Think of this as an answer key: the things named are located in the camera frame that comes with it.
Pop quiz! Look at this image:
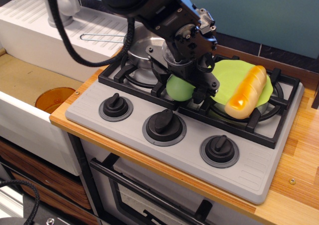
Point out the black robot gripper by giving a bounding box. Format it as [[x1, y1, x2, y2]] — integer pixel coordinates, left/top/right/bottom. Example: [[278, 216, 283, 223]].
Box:
[[147, 43, 219, 104]]

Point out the green toy pear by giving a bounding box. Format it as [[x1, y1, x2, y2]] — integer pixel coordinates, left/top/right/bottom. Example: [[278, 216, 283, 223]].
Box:
[[166, 75, 195, 102]]

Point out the stainless steel pan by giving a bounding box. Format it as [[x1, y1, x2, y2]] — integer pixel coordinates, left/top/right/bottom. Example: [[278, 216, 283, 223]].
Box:
[[80, 25, 164, 70]]

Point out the toy bread loaf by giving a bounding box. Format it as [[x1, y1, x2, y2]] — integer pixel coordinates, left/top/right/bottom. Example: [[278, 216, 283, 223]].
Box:
[[224, 65, 267, 119]]

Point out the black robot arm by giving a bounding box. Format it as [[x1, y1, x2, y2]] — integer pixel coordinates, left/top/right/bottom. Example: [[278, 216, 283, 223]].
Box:
[[101, 0, 219, 104]]

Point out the middle black stove knob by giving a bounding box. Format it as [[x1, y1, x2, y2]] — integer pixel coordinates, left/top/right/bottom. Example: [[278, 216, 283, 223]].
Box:
[[142, 109, 187, 147]]

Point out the black stove knob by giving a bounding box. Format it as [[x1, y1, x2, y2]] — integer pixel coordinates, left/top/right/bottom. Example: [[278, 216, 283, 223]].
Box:
[[142, 109, 187, 147], [200, 135, 239, 169], [99, 93, 133, 122]]

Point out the lime green plate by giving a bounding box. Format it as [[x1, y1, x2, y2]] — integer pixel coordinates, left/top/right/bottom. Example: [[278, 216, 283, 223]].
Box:
[[206, 59, 274, 108]]

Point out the left black stove knob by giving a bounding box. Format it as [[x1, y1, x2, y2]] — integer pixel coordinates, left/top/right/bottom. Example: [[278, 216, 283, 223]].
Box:
[[99, 93, 133, 122]]

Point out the right black stove knob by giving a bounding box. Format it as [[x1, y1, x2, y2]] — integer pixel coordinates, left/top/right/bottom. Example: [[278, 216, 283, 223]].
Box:
[[200, 135, 239, 169]]

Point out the grey toy stove top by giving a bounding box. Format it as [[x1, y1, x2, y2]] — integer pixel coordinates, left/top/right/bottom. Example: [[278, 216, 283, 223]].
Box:
[[65, 43, 305, 205]]

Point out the left black burner grate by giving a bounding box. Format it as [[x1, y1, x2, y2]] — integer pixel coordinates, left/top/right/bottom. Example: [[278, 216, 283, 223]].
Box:
[[98, 53, 180, 110]]

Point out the black burner grate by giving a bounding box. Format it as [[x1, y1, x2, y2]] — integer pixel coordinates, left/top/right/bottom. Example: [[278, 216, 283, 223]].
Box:
[[178, 55, 302, 149], [98, 53, 180, 110]]

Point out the right black burner grate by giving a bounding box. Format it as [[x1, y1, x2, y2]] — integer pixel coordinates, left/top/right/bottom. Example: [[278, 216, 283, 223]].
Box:
[[178, 55, 302, 149]]

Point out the grey toy faucet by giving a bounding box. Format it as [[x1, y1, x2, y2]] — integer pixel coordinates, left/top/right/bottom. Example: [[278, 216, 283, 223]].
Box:
[[44, 0, 80, 28]]

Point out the white toy sink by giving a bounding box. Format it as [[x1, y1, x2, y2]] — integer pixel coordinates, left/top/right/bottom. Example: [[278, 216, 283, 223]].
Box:
[[0, 0, 143, 177]]

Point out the wooden drawer front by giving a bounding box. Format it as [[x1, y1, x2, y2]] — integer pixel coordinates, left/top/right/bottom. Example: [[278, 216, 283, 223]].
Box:
[[0, 140, 100, 225]]

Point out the oven door with handle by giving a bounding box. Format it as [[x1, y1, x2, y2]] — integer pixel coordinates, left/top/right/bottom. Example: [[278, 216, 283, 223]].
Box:
[[90, 154, 253, 225]]

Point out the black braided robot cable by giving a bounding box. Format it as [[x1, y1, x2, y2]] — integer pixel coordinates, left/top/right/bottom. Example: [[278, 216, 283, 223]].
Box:
[[45, 0, 136, 67]]

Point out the black cable lower left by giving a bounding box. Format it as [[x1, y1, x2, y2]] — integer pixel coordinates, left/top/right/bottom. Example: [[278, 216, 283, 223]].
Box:
[[0, 180, 40, 225]]

